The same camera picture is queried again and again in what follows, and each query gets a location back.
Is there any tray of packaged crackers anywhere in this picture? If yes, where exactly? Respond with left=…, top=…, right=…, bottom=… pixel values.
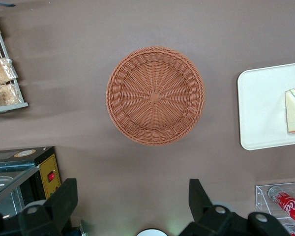
left=0, top=7, right=30, bottom=116

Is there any black heated display case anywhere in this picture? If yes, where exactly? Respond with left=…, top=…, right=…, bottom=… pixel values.
left=0, top=147, right=63, bottom=219

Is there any clear acrylic bottle rack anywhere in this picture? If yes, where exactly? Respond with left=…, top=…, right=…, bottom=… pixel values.
left=255, top=181, right=295, bottom=236

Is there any round brown wicker basket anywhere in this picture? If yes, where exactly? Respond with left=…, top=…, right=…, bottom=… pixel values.
left=105, top=46, right=206, bottom=147

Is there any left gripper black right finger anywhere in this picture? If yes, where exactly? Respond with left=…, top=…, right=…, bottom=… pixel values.
left=178, top=178, right=290, bottom=236

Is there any beige plastic tray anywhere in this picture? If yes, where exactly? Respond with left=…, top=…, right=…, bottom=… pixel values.
left=237, top=61, right=295, bottom=151

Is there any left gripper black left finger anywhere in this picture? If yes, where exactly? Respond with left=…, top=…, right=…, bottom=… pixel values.
left=0, top=178, right=79, bottom=236

